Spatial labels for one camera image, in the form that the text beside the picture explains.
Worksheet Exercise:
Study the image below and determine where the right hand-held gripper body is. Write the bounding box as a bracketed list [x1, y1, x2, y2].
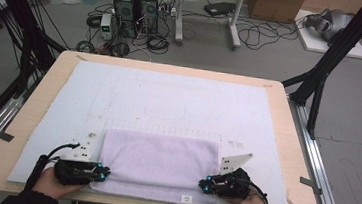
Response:
[210, 149, 256, 201]

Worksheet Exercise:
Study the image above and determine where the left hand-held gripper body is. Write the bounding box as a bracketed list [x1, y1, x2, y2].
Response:
[52, 137, 102, 189]

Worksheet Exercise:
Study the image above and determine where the lilac printed towel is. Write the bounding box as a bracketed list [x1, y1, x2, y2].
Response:
[88, 126, 226, 204]

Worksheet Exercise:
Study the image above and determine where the person's left hand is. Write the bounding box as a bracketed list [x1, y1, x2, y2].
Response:
[30, 164, 92, 204]

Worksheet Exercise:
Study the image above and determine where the grey tape strip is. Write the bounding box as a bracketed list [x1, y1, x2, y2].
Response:
[0, 131, 16, 143]
[298, 176, 324, 196]

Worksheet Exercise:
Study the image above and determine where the white grid mat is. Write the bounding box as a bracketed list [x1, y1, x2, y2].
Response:
[6, 54, 303, 204]

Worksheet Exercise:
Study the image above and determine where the white power supply unit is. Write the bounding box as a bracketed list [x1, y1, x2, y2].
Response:
[98, 12, 117, 41]

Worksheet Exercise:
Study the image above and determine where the white desk leg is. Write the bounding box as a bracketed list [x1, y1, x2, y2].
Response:
[225, 0, 247, 52]
[171, 0, 189, 47]

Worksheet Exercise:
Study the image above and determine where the large black computer tower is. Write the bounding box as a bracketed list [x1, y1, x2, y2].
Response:
[109, 0, 142, 39]

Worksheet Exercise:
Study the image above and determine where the white floor board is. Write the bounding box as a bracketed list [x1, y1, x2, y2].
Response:
[290, 9, 362, 60]

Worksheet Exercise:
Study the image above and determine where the slim black computer tower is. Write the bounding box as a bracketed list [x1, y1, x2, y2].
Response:
[136, 0, 162, 35]

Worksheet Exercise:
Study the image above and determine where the white power strip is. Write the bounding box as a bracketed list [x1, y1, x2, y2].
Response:
[158, 5, 178, 17]

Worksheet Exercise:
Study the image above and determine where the flat black device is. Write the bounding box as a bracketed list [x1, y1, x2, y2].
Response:
[202, 0, 238, 19]

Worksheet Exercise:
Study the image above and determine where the brown cardboard box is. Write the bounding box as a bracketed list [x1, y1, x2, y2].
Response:
[245, 0, 307, 25]

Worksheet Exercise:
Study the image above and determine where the grey helmet headset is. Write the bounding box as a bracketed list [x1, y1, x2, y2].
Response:
[303, 6, 355, 45]

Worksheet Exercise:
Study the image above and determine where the right hand-held gripper black cable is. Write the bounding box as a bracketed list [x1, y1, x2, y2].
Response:
[245, 181, 272, 204]

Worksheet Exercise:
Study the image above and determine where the hand-held gripper black cable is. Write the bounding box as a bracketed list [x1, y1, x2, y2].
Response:
[24, 138, 81, 195]
[245, 181, 272, 204]

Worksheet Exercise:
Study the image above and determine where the left hand-held gripper black cable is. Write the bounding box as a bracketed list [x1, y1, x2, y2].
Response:
[24, 138, 81, 195]

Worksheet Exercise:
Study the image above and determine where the coiled black cable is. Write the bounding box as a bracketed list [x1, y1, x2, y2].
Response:
[144, 32, 171, 57]

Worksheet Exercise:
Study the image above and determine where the black frame stand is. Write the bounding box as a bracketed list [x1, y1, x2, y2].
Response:
[275, 0, 362, 146]
[0, 0, 73, 96]

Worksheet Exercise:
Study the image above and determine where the tangle of black floor cables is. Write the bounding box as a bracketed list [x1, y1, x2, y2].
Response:
[233, 15, 302, 56]

